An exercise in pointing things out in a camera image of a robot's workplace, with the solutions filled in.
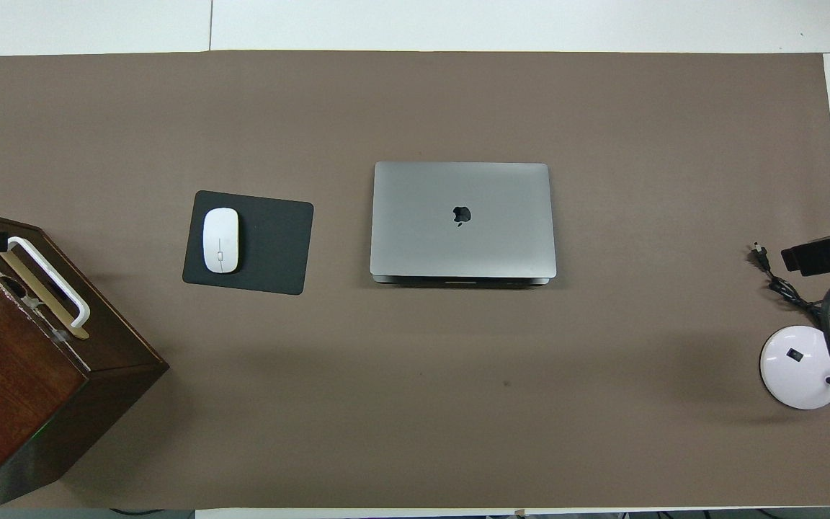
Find brown table mat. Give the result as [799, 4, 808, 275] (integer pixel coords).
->
[0, 50, 830, 511]

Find white desk lamp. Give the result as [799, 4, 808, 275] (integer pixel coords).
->
[759, 278, 830, 411]

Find white box handle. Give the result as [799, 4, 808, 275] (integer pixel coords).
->
[6, 236, 92, 330]

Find white computer mouse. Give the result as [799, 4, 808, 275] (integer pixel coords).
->
[202, 208, 241, 275]

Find black lamp power cable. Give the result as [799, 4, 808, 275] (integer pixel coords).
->
[752, 243, 830, 340]

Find black mouse pad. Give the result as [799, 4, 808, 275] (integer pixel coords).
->
[182, 190, 315, 296]

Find silver grey laptop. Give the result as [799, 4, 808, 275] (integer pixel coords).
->
[370, 161, 558, 288]

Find brass handle plate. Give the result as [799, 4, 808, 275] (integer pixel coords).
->
[0, 252, 90, 340]

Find dark wooden box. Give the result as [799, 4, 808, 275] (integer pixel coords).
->
[0, 205, 170, 518]

